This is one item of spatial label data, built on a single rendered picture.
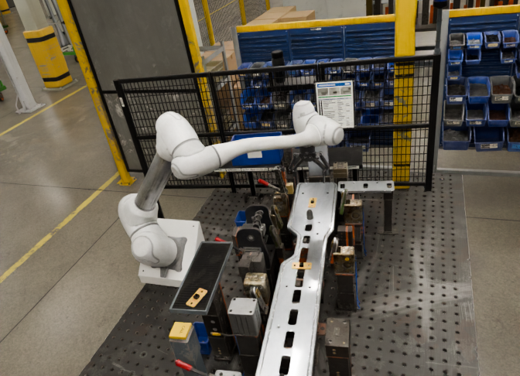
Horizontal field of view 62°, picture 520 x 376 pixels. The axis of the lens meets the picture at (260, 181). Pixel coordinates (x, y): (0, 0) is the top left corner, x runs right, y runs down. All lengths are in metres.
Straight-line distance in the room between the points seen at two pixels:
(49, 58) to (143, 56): 5.20
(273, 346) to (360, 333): 0.53
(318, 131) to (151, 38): 2.46
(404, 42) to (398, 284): 1.24
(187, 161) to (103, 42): 2.74
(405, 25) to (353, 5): 5.87
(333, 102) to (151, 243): 1.28
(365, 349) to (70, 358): 2.04
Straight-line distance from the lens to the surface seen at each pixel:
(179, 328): 1.56
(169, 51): 3.97
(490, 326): 3.09
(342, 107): 2.58
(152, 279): 2.44
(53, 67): 9.25
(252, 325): 1.64
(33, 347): 3.56
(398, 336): 2.04
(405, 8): 2.47
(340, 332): 1.62
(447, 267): 2.36
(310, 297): 1.77
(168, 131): 1.82
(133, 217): 2.21
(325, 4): 8.41
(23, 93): 8.48
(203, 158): 1.75
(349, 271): 1.94
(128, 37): 4.16
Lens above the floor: 2.29
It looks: 31 degrees down
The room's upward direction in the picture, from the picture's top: 10 degrees counter-clockwise
